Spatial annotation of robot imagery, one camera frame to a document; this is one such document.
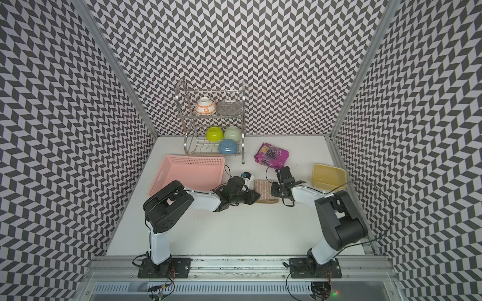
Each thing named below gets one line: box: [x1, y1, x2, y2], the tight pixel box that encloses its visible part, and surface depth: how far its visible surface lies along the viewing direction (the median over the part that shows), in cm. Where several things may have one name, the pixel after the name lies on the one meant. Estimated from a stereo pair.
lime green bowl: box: [205, 126, 225, 143], surface depth 114 cm
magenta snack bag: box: [253, 142, 290, 170], surface depth 105 cm
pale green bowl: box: [224, 125, 242, 143], surface depth 114 cm
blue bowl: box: [218, 138, 239, 155], surface depth 107 cm
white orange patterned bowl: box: [195, 96, 217, 116], surface depth 93 cm
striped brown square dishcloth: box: [253, 179, 279, 204], surface depth 93 cm
